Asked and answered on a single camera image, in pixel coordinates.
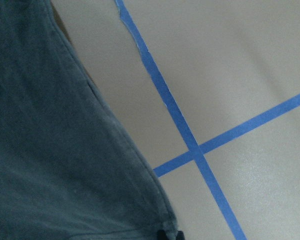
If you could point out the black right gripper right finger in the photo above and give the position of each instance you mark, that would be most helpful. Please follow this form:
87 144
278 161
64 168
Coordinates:
180 235

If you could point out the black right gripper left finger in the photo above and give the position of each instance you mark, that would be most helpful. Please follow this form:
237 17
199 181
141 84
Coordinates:
161 235

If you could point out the black printed t-shirt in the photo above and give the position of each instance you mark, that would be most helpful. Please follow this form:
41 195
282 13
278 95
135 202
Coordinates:
68 169

